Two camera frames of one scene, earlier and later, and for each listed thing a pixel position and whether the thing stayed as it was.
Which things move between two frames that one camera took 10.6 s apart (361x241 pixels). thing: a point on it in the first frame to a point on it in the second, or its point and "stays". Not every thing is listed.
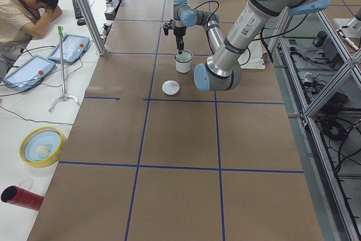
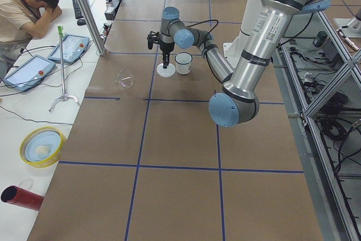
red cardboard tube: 15,195 stays
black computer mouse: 81,22 stays
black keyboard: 78,12 stays
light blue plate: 42,146 stays
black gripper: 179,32 to 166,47
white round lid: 170,87 to 166,73
